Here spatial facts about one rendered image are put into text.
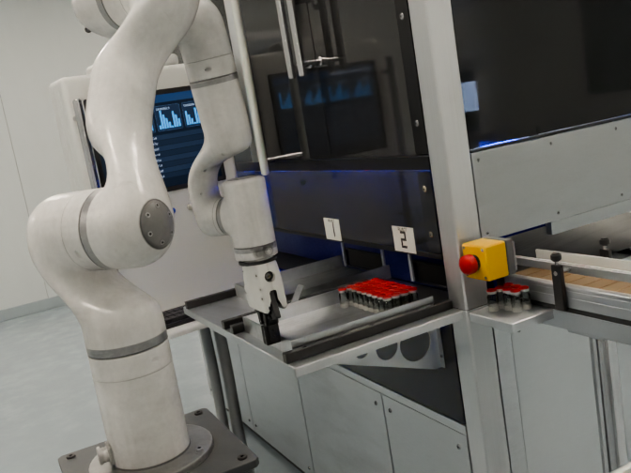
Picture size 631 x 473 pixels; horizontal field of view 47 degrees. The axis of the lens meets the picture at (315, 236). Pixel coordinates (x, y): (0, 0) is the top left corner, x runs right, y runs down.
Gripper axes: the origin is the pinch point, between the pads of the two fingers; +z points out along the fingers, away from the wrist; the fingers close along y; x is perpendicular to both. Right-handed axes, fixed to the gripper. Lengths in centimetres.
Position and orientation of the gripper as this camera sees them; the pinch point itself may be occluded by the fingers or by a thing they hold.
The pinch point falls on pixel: (270, 333)
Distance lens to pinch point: 145.9
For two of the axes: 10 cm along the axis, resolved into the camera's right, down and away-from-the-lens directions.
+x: -8.7, 2.2, -4.3
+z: 1.6, 9.7, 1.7
